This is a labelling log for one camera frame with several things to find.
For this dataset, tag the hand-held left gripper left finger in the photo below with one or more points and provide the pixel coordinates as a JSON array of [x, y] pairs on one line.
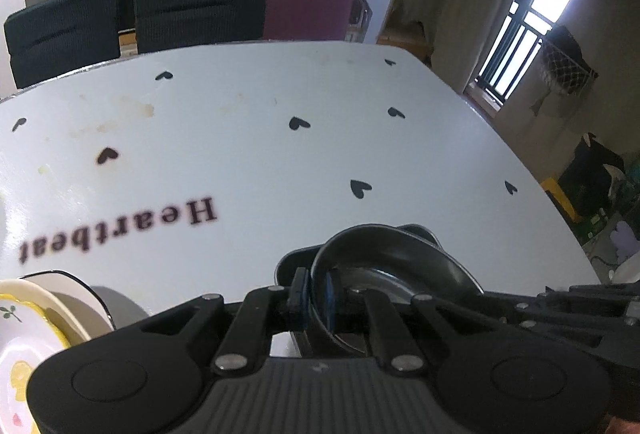
[[300, 299]]

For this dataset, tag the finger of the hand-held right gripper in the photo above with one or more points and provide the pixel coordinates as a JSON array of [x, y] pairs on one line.
[[560, 314]]

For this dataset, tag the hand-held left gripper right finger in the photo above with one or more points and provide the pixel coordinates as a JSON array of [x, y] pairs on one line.
[[330, 301]]

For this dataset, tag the steel rectangular container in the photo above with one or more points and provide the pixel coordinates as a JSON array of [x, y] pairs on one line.
[[292, 264]]

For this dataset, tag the round steel bowl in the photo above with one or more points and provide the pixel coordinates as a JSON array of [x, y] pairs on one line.
[[400, 259]]

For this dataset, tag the white leaf-print plate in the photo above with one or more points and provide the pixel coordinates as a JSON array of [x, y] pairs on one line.
[[87, 301]]

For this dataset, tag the floral bowl with yellow rim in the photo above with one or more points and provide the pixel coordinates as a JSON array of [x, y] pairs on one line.
[[20, 339]]

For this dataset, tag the person's right forearm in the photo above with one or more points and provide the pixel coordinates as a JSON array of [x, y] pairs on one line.
[[625, 426]]

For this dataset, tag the yellow box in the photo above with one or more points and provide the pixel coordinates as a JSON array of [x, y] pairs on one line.
[[562, 199]]

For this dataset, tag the dark cloth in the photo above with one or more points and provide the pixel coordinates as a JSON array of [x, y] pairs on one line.
[[592, 169]]

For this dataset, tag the hanging net bag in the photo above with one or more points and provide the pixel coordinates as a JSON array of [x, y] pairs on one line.
[[565, 64]]

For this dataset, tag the barred window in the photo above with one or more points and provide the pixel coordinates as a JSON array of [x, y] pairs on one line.
[[525, 34]]

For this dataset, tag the dark padded chair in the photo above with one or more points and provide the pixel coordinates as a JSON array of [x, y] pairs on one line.
[[60, 29], [200, 9]]

